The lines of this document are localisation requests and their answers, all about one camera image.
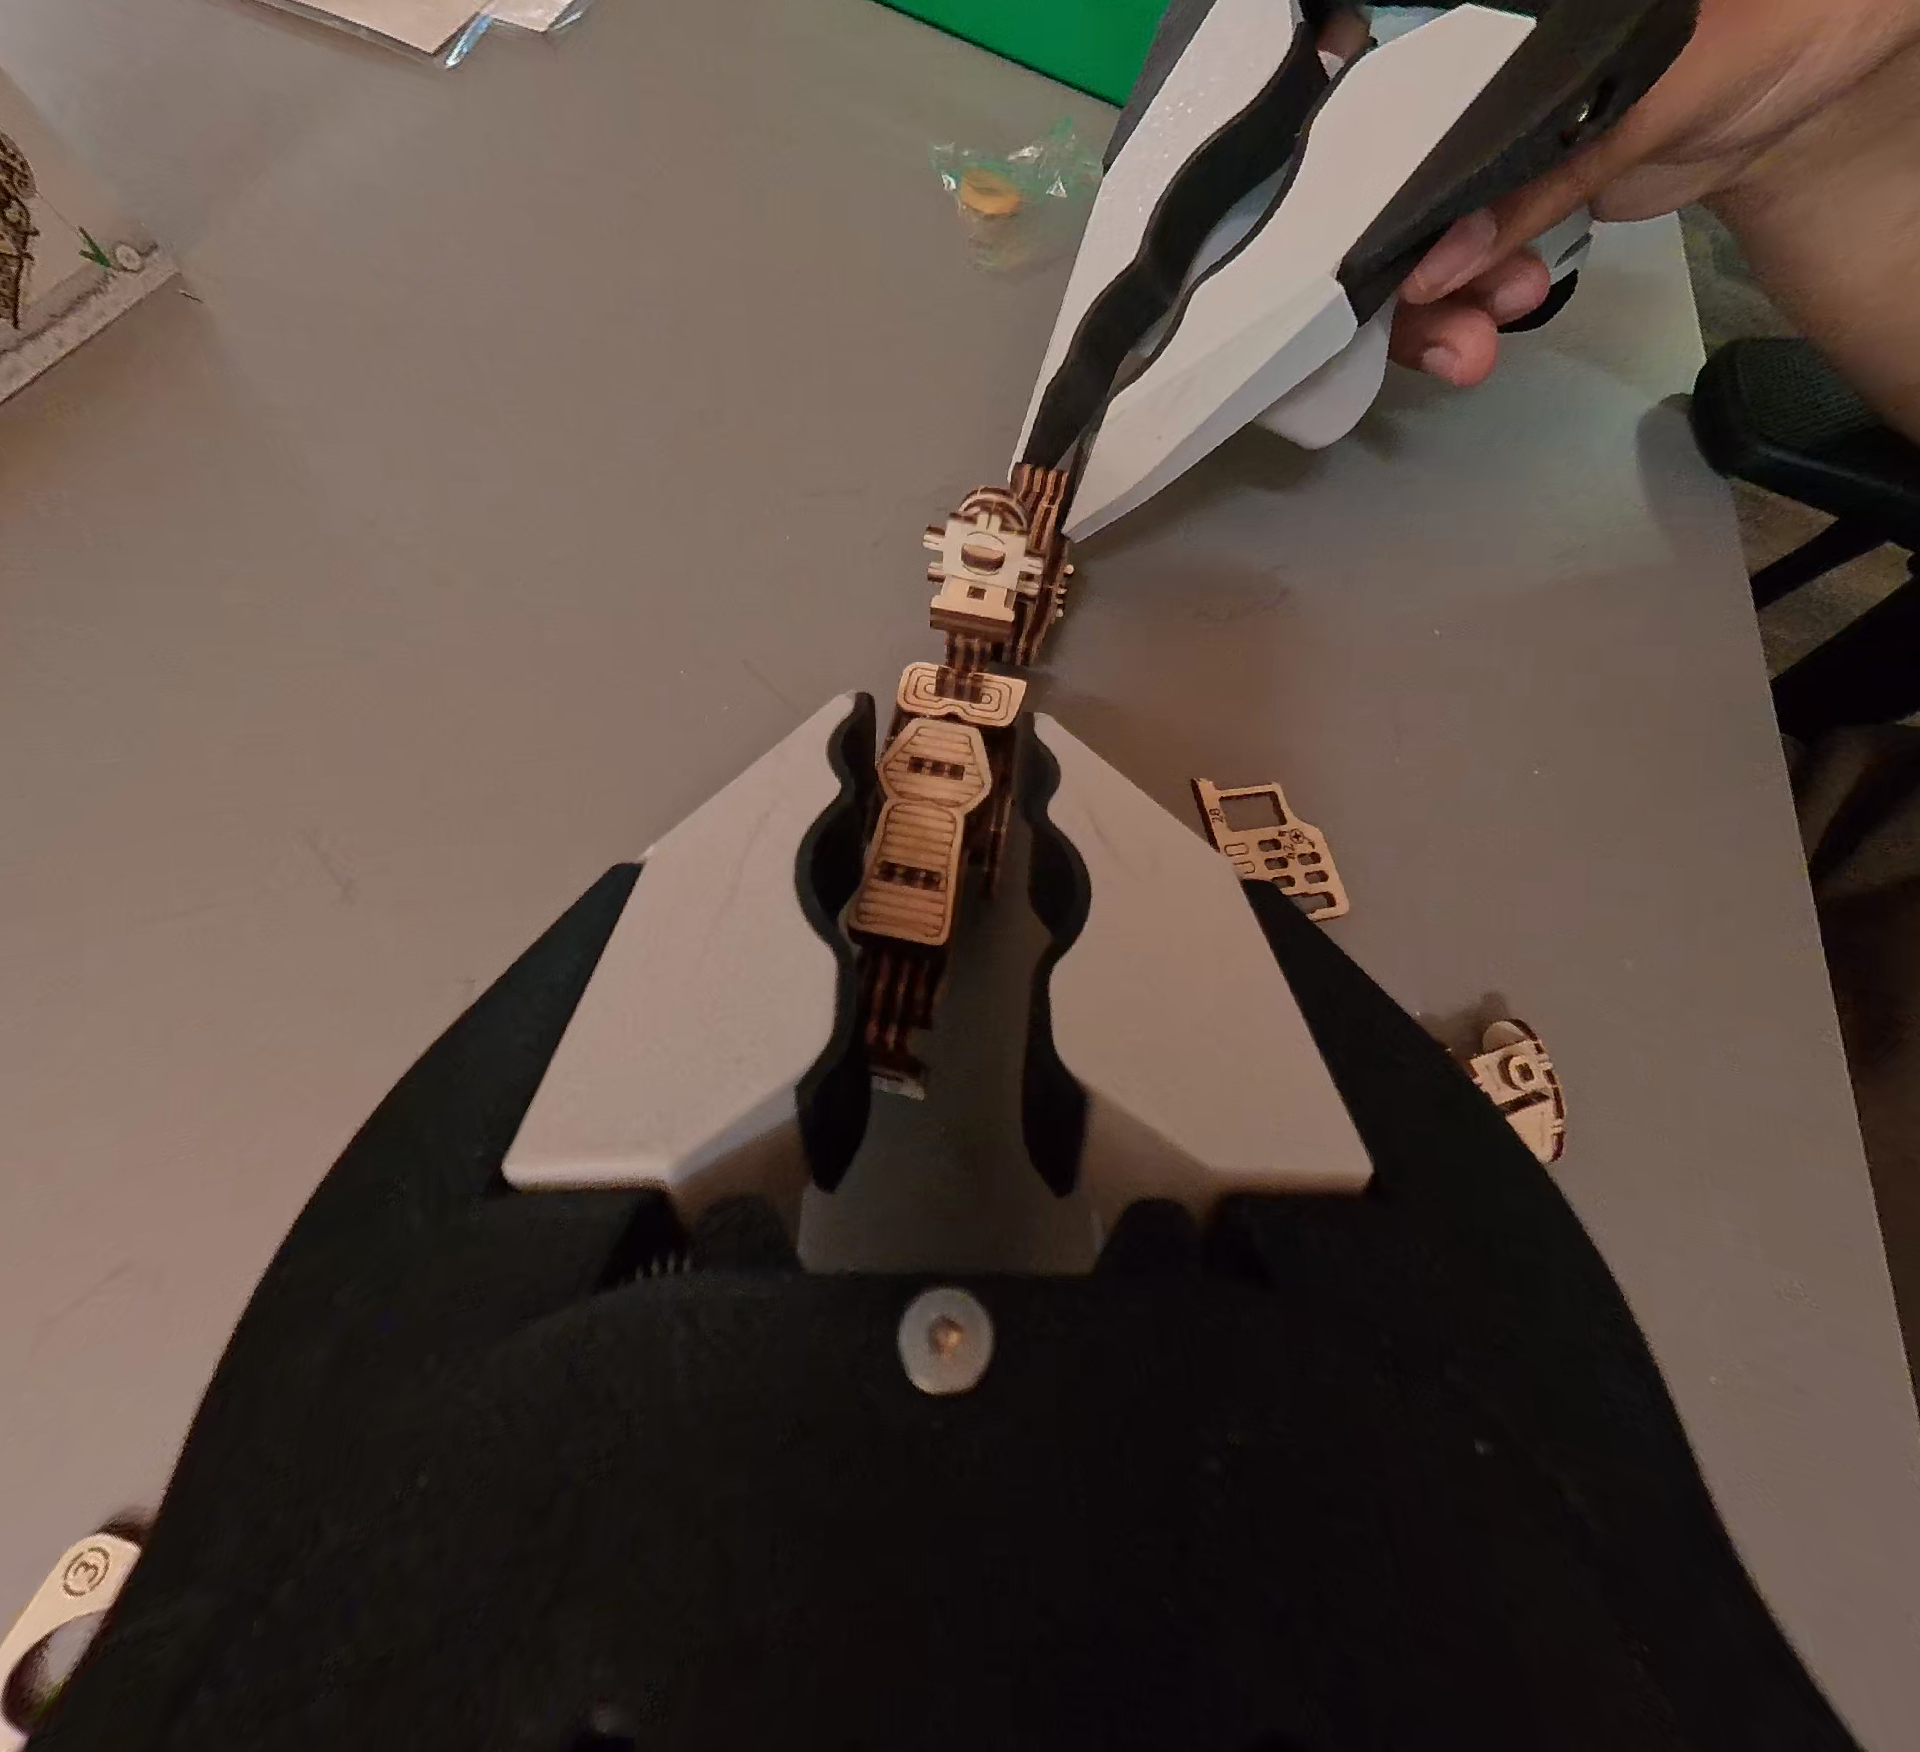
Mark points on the grey desk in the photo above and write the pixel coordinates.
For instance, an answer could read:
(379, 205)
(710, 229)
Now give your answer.
(450, 583)

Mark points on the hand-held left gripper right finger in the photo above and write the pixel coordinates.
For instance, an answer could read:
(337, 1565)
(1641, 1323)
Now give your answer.
(1214, 1032)

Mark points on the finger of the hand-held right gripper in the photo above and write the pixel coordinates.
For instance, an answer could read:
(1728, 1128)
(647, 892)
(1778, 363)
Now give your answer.
(1349, 161)
(1139, 178)

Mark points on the printed instruction booklet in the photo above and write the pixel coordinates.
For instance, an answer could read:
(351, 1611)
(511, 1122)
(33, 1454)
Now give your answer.
(60, 296)

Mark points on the person's right hand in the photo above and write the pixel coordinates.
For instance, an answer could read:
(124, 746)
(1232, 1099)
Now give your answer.
(1769, 56)

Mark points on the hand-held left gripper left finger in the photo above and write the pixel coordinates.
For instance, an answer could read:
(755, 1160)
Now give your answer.
(659, 1032)

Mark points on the small slotted wooden puzzle frame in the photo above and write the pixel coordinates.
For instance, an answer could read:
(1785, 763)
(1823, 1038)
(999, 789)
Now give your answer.
(1306, 835)

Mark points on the wooden motorcycle model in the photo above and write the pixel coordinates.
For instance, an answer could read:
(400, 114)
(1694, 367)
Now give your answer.
(915, 867)

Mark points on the small wooden cylinder assembly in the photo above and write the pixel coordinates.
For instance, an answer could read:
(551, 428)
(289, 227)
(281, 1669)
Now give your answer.
(1523, 1084)

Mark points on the black office chair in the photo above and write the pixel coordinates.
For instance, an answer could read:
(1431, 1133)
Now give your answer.
(1799, 417)

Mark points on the large wooden puzzle sheet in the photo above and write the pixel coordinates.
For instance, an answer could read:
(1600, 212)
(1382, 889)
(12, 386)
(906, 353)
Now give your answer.
(90, 1573)

